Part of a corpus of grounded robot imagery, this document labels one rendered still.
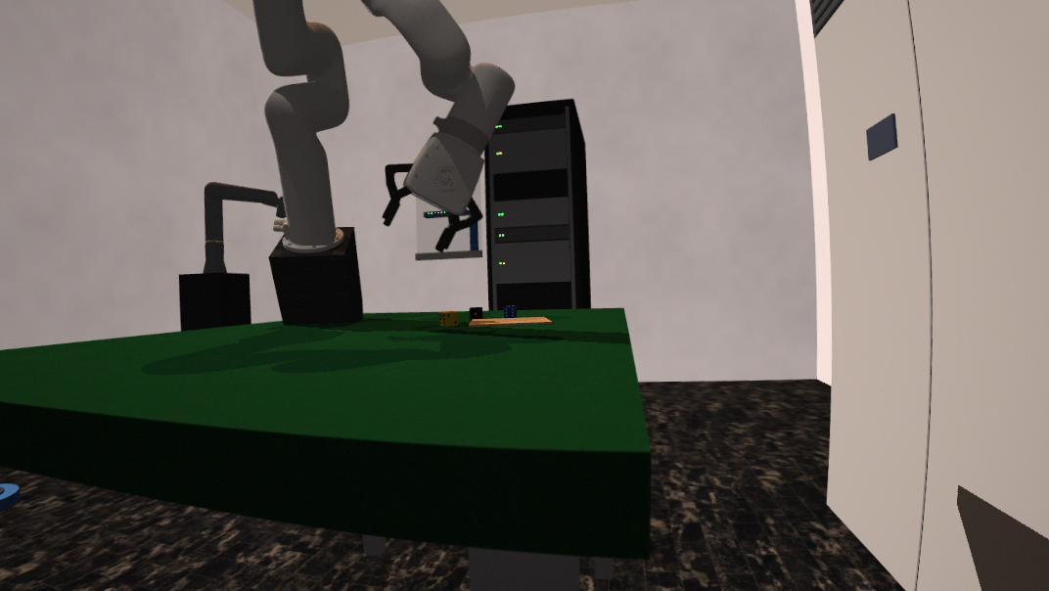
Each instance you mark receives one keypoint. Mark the orange mat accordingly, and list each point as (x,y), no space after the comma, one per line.
(509,321)

